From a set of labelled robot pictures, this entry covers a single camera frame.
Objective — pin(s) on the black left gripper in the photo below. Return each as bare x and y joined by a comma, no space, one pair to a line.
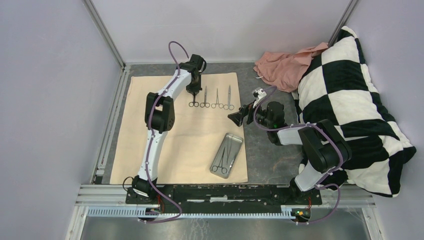
196,90

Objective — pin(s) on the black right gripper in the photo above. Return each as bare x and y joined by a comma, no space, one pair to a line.
237,117

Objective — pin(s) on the straight steel surgical scissors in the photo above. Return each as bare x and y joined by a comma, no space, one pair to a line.
229,105

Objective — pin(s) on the steel forceps clamp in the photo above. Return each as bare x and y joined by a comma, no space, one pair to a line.
217,103

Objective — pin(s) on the metal surgical instrument tray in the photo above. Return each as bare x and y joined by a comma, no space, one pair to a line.
233,143

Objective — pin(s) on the curved steel clamp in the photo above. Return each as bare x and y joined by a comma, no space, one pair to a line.
205,103

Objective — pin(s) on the beige cloth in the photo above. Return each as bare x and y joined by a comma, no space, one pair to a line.
189,147

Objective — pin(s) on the thin steel hemostat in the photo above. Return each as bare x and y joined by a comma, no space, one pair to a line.
220,163

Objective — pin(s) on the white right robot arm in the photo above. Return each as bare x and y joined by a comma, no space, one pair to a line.
324,148

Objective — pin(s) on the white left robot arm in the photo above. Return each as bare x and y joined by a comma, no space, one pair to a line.
160,119

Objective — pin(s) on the pink crumpled cloth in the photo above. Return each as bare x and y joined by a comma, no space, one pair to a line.
285,70

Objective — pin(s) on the black white checkered pillow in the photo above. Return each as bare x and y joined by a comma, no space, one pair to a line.
337,86

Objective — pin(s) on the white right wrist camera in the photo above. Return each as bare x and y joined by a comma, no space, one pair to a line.
259,94

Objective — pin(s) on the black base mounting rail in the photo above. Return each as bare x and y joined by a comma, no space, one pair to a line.
225,199

